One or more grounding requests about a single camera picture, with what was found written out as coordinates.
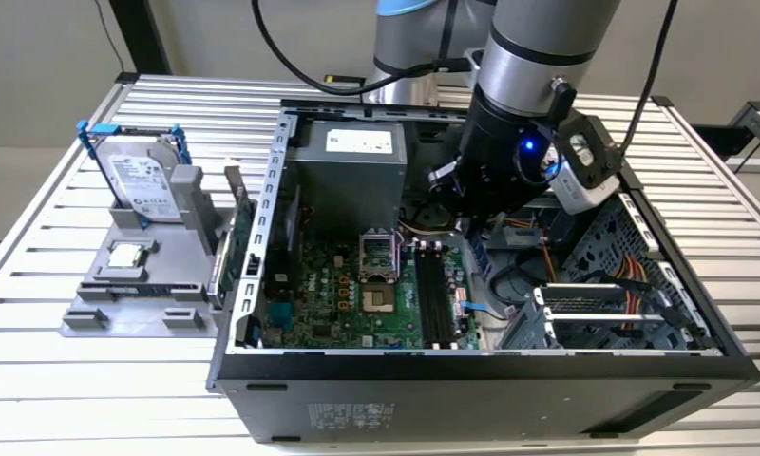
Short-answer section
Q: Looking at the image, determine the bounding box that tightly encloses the small silver wrist camera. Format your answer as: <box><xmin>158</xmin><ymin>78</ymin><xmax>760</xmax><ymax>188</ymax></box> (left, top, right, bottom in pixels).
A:
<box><xmin>424</xmin><ymin>160</ymin><xmax>462</xmax><ymax>195</ymax></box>

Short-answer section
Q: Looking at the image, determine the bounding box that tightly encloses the black CPU fan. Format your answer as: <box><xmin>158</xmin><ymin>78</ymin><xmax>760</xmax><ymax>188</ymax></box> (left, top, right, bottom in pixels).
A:
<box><xmin>396</xmin><ymin>197</ymin><xmax>464</xmax><ymax>235</ymax></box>

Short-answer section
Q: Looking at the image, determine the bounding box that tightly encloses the black looped wire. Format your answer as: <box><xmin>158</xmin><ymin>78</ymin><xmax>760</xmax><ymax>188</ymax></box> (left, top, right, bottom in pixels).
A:
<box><xmin>488</xmin><ymin>256</ymin><xmax>544</xmax><ymax>317</ymax></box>

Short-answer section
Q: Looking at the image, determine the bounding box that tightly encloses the silver CPU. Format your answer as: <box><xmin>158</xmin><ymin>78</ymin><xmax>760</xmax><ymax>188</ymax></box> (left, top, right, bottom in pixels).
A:
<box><xmin>105</xmin><ymin>241</ymin><xmax>148</xmax><ymax>270</ymax></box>

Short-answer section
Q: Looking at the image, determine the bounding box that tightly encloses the white box wrist camera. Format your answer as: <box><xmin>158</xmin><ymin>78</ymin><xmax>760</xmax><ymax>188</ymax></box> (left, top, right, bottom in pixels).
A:
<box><xmin>545</xmin><ymin>113</ymin><xmax>627</xmax><ymax>214</ymax></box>

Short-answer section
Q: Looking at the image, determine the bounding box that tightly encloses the metal socket cover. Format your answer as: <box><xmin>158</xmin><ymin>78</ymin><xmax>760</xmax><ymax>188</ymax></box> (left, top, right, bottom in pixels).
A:
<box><xmin>357</xmin><ymin>226</ymin><xmax>400</xmax><ymax>282</ymax></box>

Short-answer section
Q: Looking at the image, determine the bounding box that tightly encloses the blue expansion slot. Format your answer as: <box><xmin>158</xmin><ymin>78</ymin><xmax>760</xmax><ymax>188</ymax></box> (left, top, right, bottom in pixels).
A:
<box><xmin>265</xmin><ymin>302</ymin><xmax>294</xmax><ymax>331</ymax></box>

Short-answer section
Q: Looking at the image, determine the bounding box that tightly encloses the orange red yellow wire bundle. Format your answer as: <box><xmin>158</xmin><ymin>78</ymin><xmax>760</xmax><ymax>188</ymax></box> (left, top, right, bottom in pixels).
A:
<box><xmin>612</xmin><ymin>254</ymin><xmax>648</xmax><ymax>318</ymax></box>

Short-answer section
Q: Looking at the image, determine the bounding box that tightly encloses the thin orange wire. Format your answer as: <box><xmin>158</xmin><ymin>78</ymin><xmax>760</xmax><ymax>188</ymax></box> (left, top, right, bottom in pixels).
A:
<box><xmin>540</xmin><ymin>236</ymin><xmax>557</xmax><ymax>285</ymax></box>

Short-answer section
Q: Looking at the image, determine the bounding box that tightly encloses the green motherboard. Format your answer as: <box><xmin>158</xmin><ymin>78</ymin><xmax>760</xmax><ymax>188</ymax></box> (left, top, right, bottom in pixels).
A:
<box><xmin>260</xmin><ymin>239</ymin><xmax>484</xmax><ymax>352</ymax></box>

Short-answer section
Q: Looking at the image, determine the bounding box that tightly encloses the green graphics card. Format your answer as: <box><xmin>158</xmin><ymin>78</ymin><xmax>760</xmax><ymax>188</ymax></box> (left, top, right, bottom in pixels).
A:
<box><xmin>205</xmin><ymin>158</ymin><xmax>260</xmax><ymax>310</ymax></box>

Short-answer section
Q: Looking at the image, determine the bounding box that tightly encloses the grey power supply unit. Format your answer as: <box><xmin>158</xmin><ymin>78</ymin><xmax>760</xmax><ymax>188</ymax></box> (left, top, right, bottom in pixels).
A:
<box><xmin>288</xmin><ymin>119</ymin><xmax>410</xmax><ymax>238</ymax></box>

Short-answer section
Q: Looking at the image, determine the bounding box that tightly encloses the CPU socket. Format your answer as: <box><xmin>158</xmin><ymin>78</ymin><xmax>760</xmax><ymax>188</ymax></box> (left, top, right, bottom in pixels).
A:
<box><xmin>358</xmin><ymin>280</ymin><xmax>400</xmax><ymax>315</ymax></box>

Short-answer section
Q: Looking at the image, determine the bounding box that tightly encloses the hard disk in blue carrier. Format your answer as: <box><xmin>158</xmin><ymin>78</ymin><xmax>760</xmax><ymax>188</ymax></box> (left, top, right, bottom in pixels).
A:
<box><xmin>74</xmin><ymin>121</ymin><xmax>194</xmax><ymax>230</ymax></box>

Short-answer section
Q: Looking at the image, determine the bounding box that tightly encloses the grey parts rack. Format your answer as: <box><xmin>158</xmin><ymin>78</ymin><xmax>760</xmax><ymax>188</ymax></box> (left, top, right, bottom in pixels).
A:
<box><xmin>59</xmin><ymin>163</ymin><xmax>260</xmax><ymax>339</ymax></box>

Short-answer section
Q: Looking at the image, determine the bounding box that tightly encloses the grey metal disk bay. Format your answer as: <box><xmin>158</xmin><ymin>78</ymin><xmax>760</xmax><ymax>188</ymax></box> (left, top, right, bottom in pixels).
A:
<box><xmin>497</xmin><ymin>280</ymin><xmax>696</xmax><ymax>352</ymax></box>

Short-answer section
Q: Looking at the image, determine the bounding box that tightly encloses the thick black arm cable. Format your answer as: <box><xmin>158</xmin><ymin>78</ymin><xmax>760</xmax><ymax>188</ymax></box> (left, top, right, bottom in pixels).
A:
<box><xmin>249</xmin><ymin>0</ymin><xmax>476</xmax><ymax>96</ymax></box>

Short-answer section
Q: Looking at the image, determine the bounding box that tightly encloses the black frame post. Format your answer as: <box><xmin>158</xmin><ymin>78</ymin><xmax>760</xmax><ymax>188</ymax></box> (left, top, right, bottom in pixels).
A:
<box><xmin>109</xmin><ymin>0</ymin><xmax>172</xmax><ymax>77</ymax></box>

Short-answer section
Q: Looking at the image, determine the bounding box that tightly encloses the black PC case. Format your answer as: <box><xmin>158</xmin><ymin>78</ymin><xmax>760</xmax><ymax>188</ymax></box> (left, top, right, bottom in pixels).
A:
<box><xmin>205</xmin><ymin>97</ymin><xmax>760</xmax><ymax>446</ymax></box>

